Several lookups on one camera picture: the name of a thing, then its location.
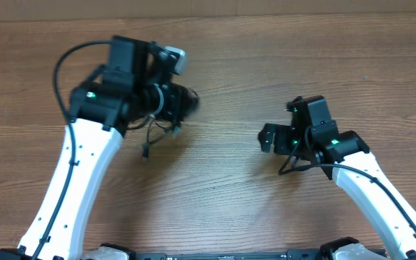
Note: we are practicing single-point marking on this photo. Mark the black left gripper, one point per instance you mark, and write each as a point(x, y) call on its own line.
point(185, 102)

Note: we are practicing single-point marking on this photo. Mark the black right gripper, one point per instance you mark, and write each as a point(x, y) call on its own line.
point(272, 136)

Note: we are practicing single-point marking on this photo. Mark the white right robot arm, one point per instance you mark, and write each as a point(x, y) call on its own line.
point(313, 140)

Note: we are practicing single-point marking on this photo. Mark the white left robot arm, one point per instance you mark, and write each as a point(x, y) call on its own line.
point(133, 90)

